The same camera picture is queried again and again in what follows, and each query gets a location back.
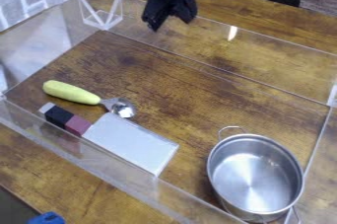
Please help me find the spoon with yellow-green handle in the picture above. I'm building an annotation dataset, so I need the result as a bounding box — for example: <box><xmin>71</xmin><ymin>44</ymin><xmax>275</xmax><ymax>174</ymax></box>
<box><xmin>43</xmin><ymin>80</ymin><xmax>136</xmax><ymax>118</ymax></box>

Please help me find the toy cleaver knife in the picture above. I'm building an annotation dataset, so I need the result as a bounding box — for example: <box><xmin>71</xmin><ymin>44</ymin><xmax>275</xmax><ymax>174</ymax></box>
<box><xmin>39</xmin><ymin>103</ymin><xmax>179</xmax><ymax>176</ymax></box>

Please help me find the stainless steel pot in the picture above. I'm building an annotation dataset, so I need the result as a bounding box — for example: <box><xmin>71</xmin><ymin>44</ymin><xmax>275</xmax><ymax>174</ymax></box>
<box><xmin>207</xmin><ymin>126</ymin><xmax>304</xmax><ymax>224</ymax></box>

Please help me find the blue object at bottom edge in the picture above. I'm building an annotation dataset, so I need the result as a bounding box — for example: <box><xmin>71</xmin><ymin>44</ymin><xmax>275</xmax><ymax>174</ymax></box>
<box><xmin>27</xmin><ymin>211</ymin><xmax>66</xmax><ymax>224</ymax></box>

